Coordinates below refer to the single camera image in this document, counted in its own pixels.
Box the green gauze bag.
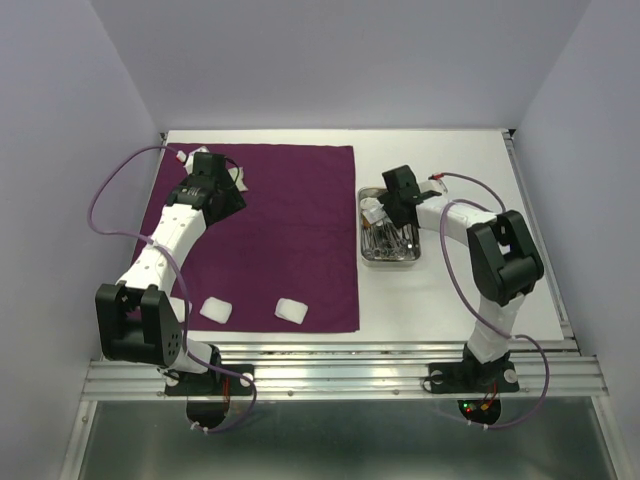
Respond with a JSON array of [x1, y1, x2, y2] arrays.
[[228, 167, 248, 193]]

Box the curved forceps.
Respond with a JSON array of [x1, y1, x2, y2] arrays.
[[377, 226, 399, 261]]

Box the steel forceps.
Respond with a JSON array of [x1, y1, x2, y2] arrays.
[[363, 226, 381, 261], [399, 226, 413, 259]]

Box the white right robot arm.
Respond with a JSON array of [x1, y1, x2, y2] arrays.
[[380, 165, 544, 394]]

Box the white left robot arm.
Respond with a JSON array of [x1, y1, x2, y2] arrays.
[[95, 152, 246, 394]]

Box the stainless steel tray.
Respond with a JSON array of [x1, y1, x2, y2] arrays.
[[357, 187, 421, 268]]

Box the purple cloth mat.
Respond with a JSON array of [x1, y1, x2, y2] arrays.
[[134, 142, 361, 333]]

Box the white gauze pad left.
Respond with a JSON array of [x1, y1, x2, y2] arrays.
[[169, 297, 192, 323]]

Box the white gauze pad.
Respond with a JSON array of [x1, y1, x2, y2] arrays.
[[199, 297, 233, 325], [169, 297, 192, 323], [274, 298, 308, 325]]

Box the white gauze pad middle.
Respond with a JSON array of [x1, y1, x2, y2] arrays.
[[199, 297, 233, 325]]

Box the white gauze pad right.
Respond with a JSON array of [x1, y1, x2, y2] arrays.
[[274, 298, 308, 325]]

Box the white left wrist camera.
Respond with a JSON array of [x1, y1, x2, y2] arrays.
[[176, 146, 209, 174]]

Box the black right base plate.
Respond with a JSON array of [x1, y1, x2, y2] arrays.
[[421, 354, 520, 427]]

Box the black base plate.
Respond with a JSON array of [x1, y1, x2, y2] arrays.
[[160, 364, 257, 434], [421, 354, 520, 427]]

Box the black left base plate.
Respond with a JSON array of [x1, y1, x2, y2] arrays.
[[160, 364, 257, 434]]

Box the aluminium right side rail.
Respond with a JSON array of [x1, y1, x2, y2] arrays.
[[502, 129, 581, 354]]

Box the aluminium rail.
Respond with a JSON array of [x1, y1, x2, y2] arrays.
[[81, 339, 608, 401], [502, 129, 581, 354]]

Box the aluminium front rail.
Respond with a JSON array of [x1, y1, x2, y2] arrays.
[[81, 339, 608, 401]]

